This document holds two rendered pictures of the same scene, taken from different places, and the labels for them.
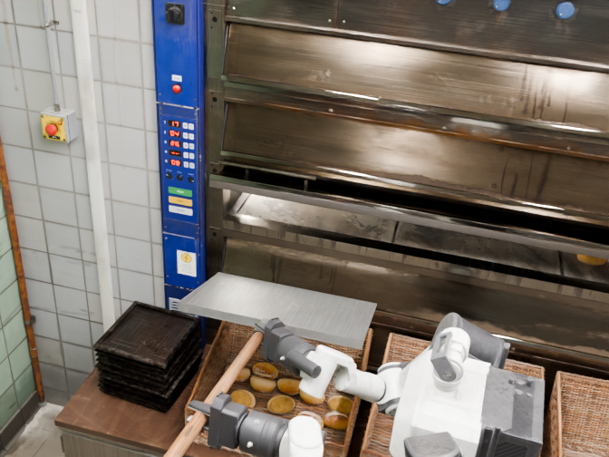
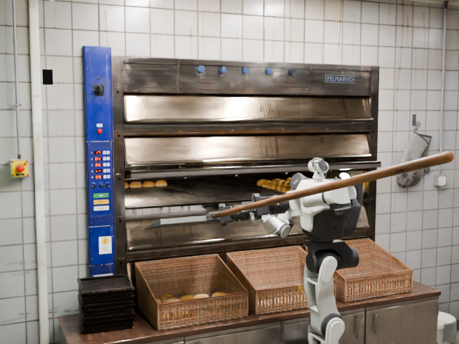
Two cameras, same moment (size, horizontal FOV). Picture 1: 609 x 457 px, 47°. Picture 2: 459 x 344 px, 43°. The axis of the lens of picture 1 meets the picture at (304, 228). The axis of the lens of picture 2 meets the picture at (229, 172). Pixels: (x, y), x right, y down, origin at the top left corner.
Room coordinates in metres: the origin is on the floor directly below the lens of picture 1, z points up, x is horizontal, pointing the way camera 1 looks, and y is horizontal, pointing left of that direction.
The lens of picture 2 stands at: (-1.05, 1.81, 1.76)
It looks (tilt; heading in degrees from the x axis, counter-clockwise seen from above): 6 degrees down; 324
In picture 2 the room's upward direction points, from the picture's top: straight up
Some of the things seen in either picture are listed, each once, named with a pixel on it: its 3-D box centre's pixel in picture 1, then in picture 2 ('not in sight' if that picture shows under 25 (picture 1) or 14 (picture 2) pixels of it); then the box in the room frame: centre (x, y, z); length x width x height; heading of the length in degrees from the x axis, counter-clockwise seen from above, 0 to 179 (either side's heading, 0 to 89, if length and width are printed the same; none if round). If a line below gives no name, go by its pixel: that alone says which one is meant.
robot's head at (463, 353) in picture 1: (450, 357); (317, 168); (1.15, -0.33, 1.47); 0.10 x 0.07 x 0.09; 164
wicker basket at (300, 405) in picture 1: (282, 383); (190, 289); (1.84, 0.04, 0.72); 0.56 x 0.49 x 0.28; 78
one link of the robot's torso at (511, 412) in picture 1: (462, 434); (328, 205); (1.12, -0.39, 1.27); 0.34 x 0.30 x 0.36; 164
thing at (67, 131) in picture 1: (59, 124); (19, 168); (2.25, 0.89, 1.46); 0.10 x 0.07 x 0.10; 78
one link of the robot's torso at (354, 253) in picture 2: not in sight; (332, 254); (1.12, -0.42, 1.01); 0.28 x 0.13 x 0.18; 78
